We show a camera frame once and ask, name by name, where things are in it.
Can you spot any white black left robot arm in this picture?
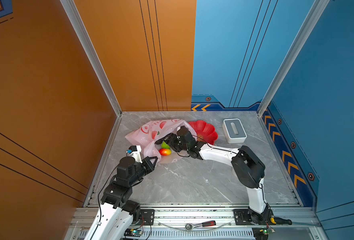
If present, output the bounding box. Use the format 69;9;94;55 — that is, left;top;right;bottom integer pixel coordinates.
85;156;158;240

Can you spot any red flower-shaped bowl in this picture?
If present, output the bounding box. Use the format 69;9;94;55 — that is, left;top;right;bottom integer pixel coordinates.
189;120;219;145

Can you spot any circuit board right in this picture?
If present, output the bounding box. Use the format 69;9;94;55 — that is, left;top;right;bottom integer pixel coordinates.
252;228;276;240

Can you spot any dark avocado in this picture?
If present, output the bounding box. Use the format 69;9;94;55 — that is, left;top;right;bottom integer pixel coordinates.
155;138;165;145

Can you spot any aluminium corner post left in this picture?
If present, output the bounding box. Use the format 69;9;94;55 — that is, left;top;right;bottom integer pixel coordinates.
59;0;123;117

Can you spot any red handled ratchet wrench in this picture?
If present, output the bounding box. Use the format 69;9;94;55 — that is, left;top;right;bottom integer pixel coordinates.
185;221;217;231

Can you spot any yellow black screwdriver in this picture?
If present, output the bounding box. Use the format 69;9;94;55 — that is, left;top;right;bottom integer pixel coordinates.
270;217;293;225

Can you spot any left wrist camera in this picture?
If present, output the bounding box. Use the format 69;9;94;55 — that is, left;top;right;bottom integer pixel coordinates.
126;146;142;163

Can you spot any aluminium corner post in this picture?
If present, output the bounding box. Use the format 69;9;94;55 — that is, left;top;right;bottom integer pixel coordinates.
59;0;123;117
257;0;330;117

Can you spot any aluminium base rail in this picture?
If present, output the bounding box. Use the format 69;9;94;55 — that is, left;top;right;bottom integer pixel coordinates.
65;204;326;240

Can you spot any red yellow mango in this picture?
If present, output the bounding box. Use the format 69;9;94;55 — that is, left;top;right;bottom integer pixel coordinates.
159;149;172;156

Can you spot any white grey tissue box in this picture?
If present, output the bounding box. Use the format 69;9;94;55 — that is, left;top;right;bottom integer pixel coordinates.
223;119;247;144

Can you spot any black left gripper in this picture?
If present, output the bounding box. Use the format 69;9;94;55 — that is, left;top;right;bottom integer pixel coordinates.
128;155;158;188

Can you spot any green circuit board left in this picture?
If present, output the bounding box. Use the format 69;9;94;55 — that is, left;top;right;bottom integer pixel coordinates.
124;229;144;238

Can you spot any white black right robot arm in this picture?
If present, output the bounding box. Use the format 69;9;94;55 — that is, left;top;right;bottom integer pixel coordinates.
156;134;278;225

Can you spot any pink plastic bag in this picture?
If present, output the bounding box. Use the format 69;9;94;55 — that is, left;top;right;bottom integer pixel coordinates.
125;119;196;164

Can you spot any green bumpy fruit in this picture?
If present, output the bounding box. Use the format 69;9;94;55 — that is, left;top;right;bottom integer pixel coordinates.
161;141;170;149

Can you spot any aluminium corner post right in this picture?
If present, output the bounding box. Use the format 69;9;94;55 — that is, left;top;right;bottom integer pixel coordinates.
257;0;330;117

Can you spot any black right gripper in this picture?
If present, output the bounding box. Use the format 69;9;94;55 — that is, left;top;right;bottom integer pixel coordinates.
160;133;190;153

